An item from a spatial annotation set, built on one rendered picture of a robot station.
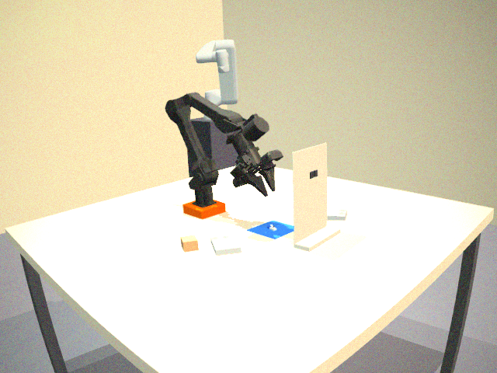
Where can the blue flat square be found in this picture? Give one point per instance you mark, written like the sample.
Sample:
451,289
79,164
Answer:
282,229

